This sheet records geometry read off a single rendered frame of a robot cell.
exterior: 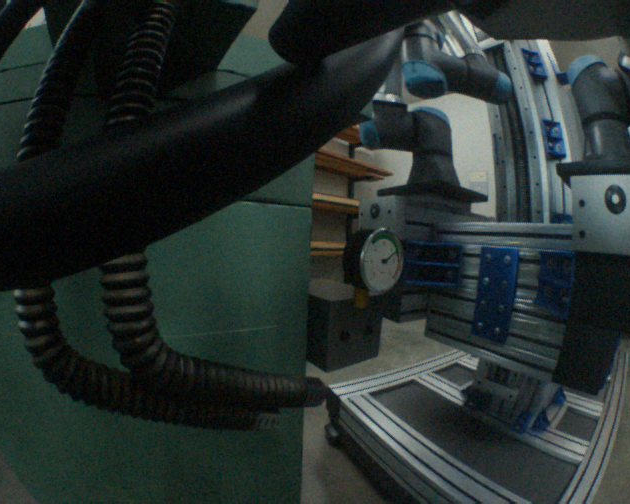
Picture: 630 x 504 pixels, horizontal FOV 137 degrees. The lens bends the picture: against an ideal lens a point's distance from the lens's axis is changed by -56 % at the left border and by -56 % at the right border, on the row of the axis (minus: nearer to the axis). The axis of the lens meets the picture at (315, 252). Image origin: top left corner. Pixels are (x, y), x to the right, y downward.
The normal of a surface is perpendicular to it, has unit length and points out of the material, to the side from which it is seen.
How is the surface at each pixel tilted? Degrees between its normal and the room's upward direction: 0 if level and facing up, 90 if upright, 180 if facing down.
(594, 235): 90
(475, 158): 90
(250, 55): 90
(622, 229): 90
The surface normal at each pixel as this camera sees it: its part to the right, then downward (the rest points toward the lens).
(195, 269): 0.57, 0.07
